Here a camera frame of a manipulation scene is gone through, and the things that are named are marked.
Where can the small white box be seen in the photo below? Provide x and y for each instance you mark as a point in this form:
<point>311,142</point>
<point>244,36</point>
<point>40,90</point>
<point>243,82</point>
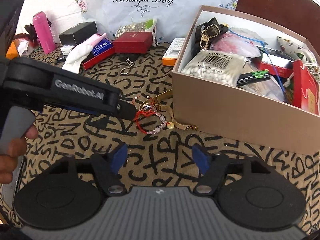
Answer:
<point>65,50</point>

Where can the white tissue pack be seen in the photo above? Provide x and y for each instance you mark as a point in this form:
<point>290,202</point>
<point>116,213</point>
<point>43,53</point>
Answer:
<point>24,47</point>

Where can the letter patterned table cloth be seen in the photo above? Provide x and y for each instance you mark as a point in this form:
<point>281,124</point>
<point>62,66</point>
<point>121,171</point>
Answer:
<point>161,160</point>

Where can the dark brown leather pouch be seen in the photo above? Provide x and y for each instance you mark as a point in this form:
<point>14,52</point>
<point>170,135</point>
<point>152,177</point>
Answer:
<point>206,33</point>

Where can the blue card box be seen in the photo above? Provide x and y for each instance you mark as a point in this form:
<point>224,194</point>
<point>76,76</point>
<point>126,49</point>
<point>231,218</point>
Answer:
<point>102,46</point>

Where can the cotton swab bag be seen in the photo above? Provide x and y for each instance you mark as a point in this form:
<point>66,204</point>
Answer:
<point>216,66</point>

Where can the black cardboard box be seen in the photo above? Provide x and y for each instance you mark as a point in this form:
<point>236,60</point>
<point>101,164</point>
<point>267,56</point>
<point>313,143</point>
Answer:
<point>78,33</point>

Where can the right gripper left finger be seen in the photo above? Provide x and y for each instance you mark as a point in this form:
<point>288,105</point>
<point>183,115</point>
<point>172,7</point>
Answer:
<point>105,170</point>

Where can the black pen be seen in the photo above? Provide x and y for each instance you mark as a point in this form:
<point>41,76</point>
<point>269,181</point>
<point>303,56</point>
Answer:
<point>61,59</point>

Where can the person left hand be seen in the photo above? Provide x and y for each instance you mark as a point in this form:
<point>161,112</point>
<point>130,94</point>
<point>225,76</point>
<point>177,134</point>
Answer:
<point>17,147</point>

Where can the pink thermos bottle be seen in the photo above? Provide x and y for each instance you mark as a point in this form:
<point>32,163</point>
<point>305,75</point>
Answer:
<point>44,34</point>

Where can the metal hook carabiner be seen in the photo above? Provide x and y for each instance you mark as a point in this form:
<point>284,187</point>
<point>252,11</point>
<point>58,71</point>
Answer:
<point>127,69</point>

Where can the red gift box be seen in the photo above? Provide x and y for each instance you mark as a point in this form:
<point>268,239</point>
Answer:
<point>133,42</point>

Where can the floral Beautiful Day plastic bag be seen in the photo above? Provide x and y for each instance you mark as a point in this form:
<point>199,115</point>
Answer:
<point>167,19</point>

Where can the christmas print drawstring pouch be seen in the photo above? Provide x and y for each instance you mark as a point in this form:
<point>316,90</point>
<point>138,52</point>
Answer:
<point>297,52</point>

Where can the red tray lid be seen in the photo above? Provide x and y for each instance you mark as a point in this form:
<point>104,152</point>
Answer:
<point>92,60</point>

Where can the white pink rubber glove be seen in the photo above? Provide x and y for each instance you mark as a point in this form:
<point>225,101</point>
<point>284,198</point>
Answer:
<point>80,52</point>

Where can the snack packet with green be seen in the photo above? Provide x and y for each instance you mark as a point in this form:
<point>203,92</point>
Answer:
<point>145,26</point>

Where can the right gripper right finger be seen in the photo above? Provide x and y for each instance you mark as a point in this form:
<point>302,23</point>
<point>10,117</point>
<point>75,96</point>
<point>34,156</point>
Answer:
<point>213,169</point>

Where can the orange white medicine box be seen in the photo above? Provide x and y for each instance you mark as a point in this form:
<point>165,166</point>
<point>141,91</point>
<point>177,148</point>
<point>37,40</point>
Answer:
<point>171,55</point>

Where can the dark brown wooden board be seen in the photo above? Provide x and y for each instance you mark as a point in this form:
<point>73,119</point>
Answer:
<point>300,16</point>

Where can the black green marker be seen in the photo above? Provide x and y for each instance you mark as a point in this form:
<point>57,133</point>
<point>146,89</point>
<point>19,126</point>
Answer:
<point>253,77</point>

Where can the beige cardboard storage box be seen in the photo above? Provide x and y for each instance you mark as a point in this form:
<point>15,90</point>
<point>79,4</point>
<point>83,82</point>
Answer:
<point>233,112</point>

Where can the red paper gift bag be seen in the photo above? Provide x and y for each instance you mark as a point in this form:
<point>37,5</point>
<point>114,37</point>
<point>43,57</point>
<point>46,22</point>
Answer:
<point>305,89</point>

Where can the blue rimmed zip bag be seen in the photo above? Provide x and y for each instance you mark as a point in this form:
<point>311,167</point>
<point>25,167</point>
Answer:
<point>235,44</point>

